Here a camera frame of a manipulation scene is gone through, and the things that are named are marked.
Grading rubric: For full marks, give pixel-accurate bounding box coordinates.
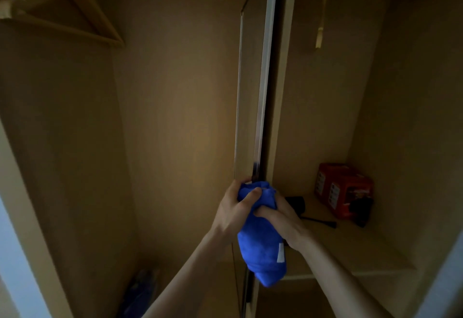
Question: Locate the wooden clothes hanger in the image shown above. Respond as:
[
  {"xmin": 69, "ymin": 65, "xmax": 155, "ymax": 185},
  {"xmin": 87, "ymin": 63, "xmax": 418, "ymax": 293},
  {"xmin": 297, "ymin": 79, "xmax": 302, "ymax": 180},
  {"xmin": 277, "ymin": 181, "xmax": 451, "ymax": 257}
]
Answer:
[{"xmin": 0, "ymin": 0, "xmax": 125, "ymax": 48}]

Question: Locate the person's right forearm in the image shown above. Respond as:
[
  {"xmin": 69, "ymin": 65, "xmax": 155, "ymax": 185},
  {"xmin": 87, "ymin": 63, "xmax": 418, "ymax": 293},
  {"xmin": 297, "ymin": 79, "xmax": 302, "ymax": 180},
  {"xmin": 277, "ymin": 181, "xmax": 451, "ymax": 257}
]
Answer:
[{"xmin": 295, "ymin": 236, "xmax": 395, "ymax": 318}]

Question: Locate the person's right hand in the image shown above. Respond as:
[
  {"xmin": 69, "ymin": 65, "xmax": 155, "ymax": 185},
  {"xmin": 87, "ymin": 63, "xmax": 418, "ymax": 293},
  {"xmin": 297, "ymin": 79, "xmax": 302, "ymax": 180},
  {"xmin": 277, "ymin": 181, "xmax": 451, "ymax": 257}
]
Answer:
[{"xmin": 253, "ymin": 191, "xmax": 313, "ymax": 253}]

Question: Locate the red box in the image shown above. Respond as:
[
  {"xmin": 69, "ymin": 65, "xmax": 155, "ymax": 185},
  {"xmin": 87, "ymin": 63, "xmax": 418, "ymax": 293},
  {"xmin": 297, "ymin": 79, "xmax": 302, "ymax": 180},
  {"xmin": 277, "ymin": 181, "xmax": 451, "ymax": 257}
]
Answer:
[
  {"xmin": 313, "ymin": 163, "xmax": 352, "ymax": 203},
  {"xmin": 327, "ymin": 173, "xmax": 374, "ymax": 220}
]

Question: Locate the blue microfibre cloth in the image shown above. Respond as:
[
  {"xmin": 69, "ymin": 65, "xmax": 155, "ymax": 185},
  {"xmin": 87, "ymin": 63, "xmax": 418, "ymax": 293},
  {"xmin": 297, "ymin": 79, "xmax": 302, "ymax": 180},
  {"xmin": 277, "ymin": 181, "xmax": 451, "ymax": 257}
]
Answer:
[{"xmin": 237, "ymin": 181, "xmax": 288, "ymax": 288}]

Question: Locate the person's left hand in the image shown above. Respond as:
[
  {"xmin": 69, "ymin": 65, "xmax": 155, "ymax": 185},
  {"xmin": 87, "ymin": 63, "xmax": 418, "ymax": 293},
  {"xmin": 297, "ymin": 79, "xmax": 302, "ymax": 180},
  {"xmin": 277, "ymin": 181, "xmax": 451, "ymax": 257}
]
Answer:
[{"xmin": 209, "ymin": 178, "xmax": 263, "ymax": 244}]

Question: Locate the person's left forearm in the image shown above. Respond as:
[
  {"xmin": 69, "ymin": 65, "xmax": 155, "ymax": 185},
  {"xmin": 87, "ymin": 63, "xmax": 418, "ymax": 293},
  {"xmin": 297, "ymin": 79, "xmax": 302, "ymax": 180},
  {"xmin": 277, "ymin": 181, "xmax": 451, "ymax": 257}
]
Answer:
[{"xmin": 143, "ymin": 231, "xmax": 236, "ymax": 318}]

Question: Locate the tall framed mirror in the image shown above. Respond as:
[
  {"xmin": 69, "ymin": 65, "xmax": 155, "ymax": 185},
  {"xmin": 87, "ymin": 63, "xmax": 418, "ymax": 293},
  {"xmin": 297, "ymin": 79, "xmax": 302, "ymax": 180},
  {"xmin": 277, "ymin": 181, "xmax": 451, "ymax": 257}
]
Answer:
[{"xmin": 231, "ymin": 0, "xmax": 281, "ymax": 318}]

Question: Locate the blue packet in plastic wrap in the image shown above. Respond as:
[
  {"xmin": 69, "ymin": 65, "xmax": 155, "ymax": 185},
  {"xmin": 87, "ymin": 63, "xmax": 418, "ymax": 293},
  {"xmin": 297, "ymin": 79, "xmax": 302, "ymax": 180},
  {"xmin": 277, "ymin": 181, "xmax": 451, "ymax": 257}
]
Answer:
[{"xmin": 115, "ymin": 267, "xmax": 162, "ymax": 318}]

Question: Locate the wooden wardrobe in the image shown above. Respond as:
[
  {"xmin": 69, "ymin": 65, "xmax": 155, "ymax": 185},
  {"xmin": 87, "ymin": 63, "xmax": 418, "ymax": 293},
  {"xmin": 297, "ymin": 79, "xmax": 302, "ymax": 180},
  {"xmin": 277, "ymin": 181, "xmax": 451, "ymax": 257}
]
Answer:
[{"xmin": 0, "ymin": 0, "xmax": 463, "ymax": 318}]

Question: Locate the small black pouch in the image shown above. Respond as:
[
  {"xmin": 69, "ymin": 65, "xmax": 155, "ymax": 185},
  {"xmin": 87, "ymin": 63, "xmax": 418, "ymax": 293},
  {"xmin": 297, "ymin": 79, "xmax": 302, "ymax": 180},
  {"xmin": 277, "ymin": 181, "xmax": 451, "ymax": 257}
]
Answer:
[{"xmin": 349, "ymin": 196, "xmax": 374, "ymax": 228}]

